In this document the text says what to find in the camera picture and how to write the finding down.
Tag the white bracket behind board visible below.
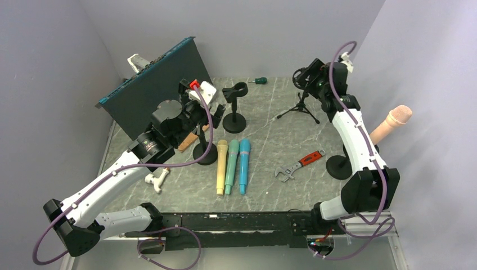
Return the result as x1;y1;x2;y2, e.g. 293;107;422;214
127;53;151;74

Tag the blue microphone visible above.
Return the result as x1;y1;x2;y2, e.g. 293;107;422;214
239;139;251;195

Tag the pink microphone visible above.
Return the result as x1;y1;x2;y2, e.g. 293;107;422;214
370;105;413;145

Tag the beige yellow microphone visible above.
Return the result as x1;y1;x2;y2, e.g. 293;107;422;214
216;139;228;196

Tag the black tripod shock mount stand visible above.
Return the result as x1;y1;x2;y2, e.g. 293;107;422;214
276;67;320;124

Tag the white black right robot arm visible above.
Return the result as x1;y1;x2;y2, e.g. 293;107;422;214
293;58;400;233

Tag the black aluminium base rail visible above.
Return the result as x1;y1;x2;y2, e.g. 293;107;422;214
69;210;399;251

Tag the white plastic pipe valve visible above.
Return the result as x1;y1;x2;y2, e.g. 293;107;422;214
144;168;170;194

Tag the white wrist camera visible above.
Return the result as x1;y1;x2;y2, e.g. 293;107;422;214
188;80;217;108
338;52;354;73

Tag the green handled screwdriver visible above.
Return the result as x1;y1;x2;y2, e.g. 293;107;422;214
249;77;268;84

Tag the dark blue leaning board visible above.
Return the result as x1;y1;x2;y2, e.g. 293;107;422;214
96;37;212;140

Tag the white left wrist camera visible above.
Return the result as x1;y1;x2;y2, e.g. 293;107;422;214
188;80;217;108

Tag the teal green microphone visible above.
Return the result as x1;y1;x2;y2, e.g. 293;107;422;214
224;139;240;195

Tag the black round base clip stand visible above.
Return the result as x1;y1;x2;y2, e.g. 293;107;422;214
222;82;248;134

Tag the black round base clamp stand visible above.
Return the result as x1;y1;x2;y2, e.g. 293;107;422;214
192;125;218;165

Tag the red handled adjustable wrench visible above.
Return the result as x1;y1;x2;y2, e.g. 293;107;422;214
274;150;326;182

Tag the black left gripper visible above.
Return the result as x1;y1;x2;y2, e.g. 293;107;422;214
172;80;226;147

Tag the brown wooden block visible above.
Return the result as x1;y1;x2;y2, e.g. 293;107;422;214
177;129;199;152

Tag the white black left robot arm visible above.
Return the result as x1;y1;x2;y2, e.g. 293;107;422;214
43;80;225;257

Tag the black right round base stand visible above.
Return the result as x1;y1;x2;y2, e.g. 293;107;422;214
326;145;352;180

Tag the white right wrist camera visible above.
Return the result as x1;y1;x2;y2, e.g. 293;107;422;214
338;52;354;73

